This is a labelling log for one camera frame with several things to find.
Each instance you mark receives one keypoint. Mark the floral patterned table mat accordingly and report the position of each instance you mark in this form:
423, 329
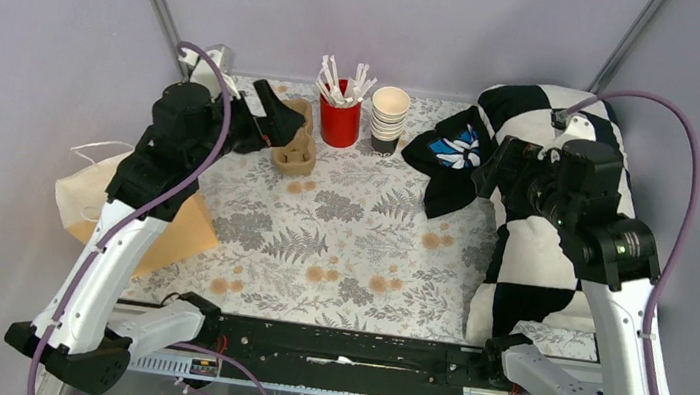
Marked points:
348, 245

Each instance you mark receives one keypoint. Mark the black cloth blue print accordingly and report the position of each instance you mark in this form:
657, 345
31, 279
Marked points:
448, 154

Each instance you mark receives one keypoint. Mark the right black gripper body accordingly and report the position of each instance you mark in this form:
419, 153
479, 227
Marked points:
522, 157

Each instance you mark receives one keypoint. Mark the cardboard cup carrier tray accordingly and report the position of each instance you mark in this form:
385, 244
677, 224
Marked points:
299, 156

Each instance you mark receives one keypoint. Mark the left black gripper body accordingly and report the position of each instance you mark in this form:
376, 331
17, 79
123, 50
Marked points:
243, 129

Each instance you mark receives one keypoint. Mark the right aluminium frame post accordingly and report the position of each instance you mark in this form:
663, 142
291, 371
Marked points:
625, 48

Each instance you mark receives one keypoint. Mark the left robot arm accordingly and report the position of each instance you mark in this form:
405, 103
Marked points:
74, 338

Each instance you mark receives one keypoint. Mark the stack of paper cups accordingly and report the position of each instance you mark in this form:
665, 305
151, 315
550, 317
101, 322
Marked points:
390, 107

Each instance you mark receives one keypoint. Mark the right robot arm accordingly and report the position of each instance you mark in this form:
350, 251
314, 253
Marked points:
575, 188

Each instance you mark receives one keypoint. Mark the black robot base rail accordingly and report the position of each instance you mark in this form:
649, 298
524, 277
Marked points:
343, 361

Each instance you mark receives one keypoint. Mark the red straw holder cup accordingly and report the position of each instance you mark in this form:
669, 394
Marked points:
339, 126

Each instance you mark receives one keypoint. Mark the black white checkered pillow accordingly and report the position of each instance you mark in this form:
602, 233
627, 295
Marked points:
529, 278

